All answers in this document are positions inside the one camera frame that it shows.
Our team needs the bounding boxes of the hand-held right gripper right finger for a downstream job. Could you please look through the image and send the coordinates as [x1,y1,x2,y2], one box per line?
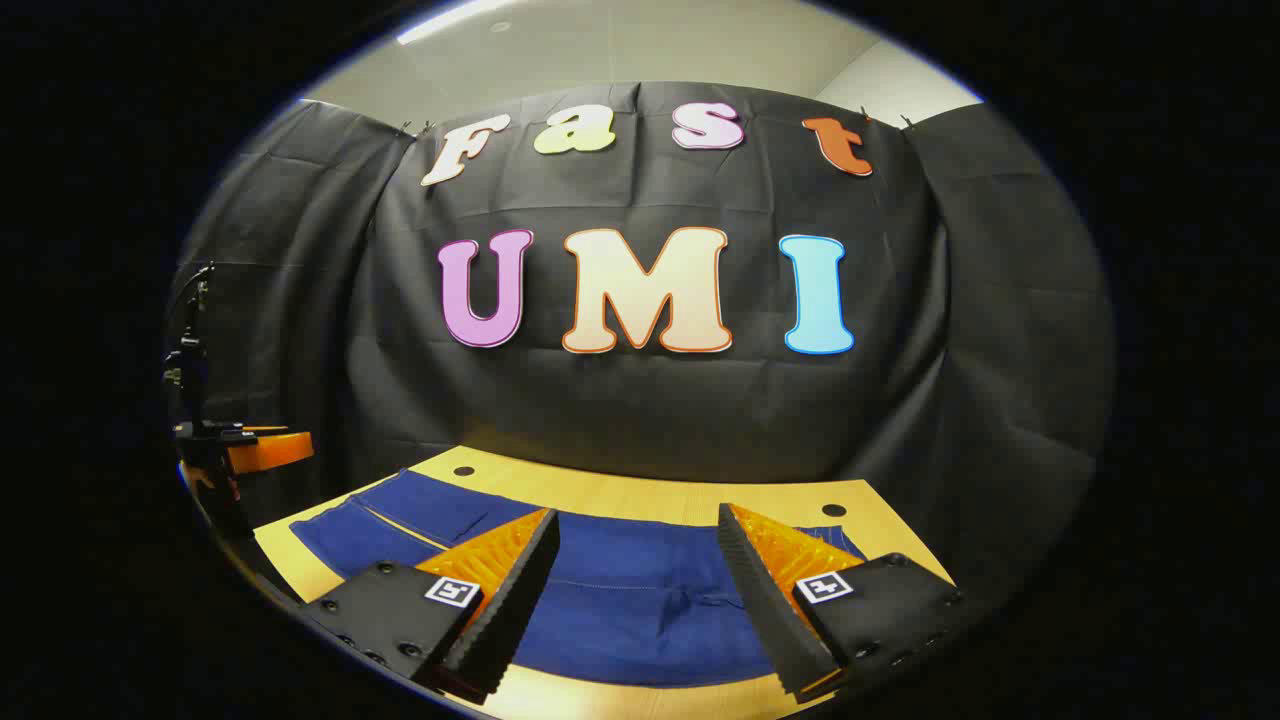
[717,503,966,701]

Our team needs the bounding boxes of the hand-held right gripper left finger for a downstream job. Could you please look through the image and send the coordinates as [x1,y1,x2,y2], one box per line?
[300,508,561,706]

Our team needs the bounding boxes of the blue denim jeans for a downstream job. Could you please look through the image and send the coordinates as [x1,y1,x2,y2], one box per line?
[290,468,866,689]

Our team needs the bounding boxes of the black backdrop cloth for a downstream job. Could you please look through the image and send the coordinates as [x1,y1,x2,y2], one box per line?
[165,80,1116,601]

